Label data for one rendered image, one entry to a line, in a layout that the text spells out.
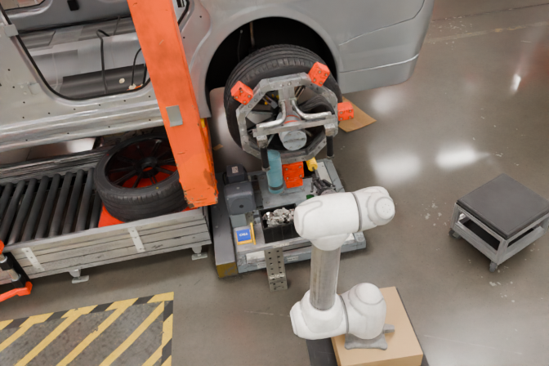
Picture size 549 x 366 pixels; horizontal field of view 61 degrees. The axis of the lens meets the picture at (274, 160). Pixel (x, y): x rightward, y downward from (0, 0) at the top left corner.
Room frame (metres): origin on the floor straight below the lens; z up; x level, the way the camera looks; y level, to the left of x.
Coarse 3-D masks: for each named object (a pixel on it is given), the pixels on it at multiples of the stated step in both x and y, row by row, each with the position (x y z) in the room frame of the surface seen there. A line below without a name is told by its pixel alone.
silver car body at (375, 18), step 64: (64, 0) 3.99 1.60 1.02; (192, 0) 2.41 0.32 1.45; (256, 0) 2.40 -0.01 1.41; (320, 0) 2.43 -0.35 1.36; (384, 0) 2.47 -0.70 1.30; (0, 64) 2.30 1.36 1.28; (64, 64) 3.06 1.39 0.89; (128, 64) 3.05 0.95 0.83; (192, 64) 2.37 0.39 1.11; (384, 64) 2.47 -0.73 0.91; (0, 128) 2.27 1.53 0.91; (64, 128) 2.29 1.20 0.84; (128, 128) 2.32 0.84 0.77
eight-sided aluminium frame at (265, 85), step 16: (272, 80) 2.08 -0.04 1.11; (288, 80) 2.05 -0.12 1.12; (304, 80) 2.05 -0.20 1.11; (256, 96) 2.03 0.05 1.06; (336, 96) 2.09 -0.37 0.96; (240, 112) 2.02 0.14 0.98; (336, 112) 2.07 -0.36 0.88; (240, 128) 2.02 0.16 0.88; (336, 128) 2.07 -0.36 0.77; (320, 144) 2.06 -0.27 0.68; (288, 160) 2.06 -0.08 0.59; (304, 160) 2.05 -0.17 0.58
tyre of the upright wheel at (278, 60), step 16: (272, 48) 2.31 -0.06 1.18; (288, 48) 2.30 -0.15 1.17; (304, 48) 2.34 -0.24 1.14; (240, 64) 2.30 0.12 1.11; (256, 64) 2.19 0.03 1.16; (272, 64) 2.14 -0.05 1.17; (288, 64) 2.13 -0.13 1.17; (304, 64) 2.15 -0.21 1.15; (240, 80) 2.15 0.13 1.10; (256, 80) 2.11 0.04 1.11; (224, 96) 2.28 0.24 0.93; (240, 144) 2.10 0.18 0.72
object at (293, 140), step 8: (280, 112) 2.10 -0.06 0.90; (288, 120) 1.99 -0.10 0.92; (296, 120) 1.99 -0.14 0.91; (304, 128) 1.96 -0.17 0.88; (280, 136) 1.94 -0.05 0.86; (288, 136) 1.90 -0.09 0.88; (296, 136) 1.90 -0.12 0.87; (304, 136) 1.91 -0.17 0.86; (288, 144) 1.90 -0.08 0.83; (296, 144) 1.90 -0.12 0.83; (304, 144) 1.91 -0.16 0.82
